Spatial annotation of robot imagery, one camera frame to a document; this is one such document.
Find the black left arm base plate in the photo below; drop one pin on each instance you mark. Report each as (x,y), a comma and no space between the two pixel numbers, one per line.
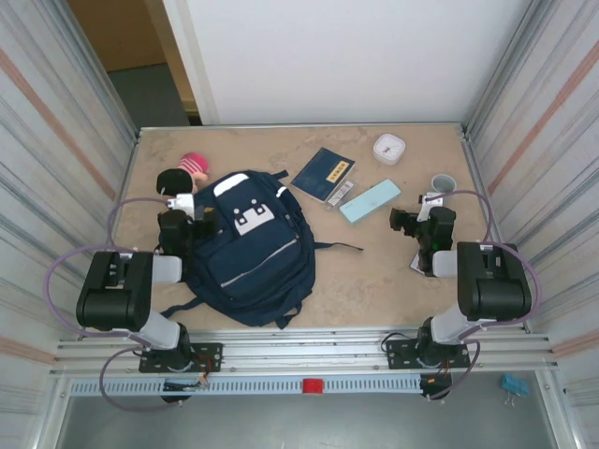
(210,351)

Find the brown wooden door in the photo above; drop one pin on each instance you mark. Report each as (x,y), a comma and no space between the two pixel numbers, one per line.
(121,33)

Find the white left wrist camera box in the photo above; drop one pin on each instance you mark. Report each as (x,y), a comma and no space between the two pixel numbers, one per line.
(182,203)

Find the grey cup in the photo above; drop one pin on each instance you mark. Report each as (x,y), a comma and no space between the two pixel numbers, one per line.
(444,183)

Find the light blue pencil case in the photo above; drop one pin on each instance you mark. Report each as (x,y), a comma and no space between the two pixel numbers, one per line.
(369,202)

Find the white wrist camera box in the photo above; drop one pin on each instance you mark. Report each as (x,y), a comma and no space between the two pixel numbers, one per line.
(433,201)
(182,203)

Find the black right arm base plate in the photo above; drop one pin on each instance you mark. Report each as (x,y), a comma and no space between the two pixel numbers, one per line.
(398,348)

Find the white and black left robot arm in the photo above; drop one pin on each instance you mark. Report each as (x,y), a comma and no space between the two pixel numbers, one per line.
(107,299)

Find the plush doll with pink hat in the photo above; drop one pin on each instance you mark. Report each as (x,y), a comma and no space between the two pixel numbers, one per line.
(194,163)

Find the dark blue paperback book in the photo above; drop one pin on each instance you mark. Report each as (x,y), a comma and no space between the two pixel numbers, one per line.
(318,175)

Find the clear plastic box with barcode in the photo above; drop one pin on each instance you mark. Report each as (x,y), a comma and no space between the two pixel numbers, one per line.
(340,192)

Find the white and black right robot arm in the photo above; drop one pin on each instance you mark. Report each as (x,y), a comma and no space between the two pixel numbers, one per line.
(496,290)

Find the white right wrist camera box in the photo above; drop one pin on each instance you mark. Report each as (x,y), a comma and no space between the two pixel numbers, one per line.
(433,201)

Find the navy blue backpack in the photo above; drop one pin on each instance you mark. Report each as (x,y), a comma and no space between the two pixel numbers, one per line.
(262,252)

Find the white square container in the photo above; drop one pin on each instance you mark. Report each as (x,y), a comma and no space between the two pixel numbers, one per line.
(389,149)

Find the blue binder clip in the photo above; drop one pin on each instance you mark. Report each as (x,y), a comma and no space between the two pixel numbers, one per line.
(514,383)

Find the aluminium mounting rail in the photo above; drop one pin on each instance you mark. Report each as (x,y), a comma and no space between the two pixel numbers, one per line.
(304,348)

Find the small white card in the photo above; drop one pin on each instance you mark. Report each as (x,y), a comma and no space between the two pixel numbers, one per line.
(415,264)

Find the red button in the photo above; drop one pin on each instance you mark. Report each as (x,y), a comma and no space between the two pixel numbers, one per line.
(312,386)

